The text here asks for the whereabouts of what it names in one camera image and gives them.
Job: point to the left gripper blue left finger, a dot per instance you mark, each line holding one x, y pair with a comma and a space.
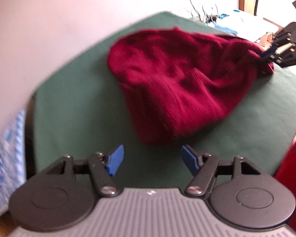
114, 159

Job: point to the blue white patterned storage bag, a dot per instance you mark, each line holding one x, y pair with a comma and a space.
12, 159

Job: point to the dark red knit sweater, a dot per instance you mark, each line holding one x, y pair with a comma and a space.
176, 83

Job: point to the green table cloth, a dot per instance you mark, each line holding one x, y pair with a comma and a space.
80, 110

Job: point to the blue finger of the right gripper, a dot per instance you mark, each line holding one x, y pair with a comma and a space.
271, 50

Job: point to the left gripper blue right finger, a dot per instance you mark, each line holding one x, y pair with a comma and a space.
190, 159

